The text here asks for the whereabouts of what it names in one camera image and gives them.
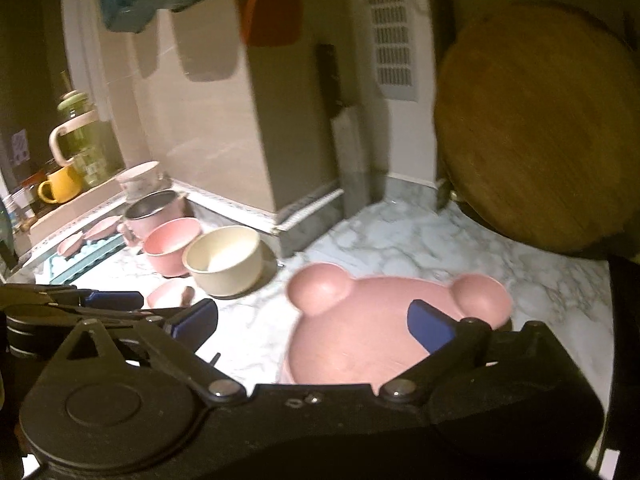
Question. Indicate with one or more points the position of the pink bear-shaped plate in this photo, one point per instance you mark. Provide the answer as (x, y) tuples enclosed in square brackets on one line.
[(360, 330)]

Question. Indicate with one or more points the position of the pink bowl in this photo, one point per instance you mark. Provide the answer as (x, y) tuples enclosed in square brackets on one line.
[(167, 247)]

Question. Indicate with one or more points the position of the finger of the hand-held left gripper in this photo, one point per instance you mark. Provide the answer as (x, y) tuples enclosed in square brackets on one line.
[(112, 300), (100, 316)]

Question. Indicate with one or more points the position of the black gas stove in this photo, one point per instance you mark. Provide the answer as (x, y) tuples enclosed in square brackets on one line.
[(625, 335)]

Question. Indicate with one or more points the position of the orange spatula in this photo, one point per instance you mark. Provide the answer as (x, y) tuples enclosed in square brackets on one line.
[(272, 15)]

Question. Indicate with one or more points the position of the green glass pitcher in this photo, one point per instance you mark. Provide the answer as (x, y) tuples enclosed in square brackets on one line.
[(82, 145)]

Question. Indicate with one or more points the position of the cream bowl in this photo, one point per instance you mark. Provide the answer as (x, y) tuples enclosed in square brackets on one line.
[(225, 260)]

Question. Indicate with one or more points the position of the yellow mug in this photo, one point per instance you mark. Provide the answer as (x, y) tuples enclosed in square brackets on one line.
[(62, 185)]

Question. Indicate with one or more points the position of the pink leaf-shaped dish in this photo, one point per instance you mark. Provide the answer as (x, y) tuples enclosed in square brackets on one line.
[(102, 227), (70, 244)]

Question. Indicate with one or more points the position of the round wooden cutting board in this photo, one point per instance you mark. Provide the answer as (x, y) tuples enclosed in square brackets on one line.
[(525, 135)]

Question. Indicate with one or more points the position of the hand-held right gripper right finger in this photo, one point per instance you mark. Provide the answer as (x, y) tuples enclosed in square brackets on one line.
[(430, 327)]

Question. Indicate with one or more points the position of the pink heart-shaped dish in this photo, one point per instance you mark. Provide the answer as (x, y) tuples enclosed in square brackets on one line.
[(165, 294)]

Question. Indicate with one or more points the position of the grey vent grille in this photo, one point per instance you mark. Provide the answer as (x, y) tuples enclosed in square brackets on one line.
[(395, 35)]

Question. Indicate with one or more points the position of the white slotted panel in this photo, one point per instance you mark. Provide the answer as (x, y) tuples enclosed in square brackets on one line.
[(20, 147)]

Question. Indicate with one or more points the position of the brown jar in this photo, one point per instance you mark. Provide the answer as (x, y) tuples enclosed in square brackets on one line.
[(35, 192)]

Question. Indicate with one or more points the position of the white cup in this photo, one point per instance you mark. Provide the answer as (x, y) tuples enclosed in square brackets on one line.
[(140, 175)]

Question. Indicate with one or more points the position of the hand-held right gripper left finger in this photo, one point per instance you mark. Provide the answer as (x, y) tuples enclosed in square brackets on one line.
[(192, 322)]

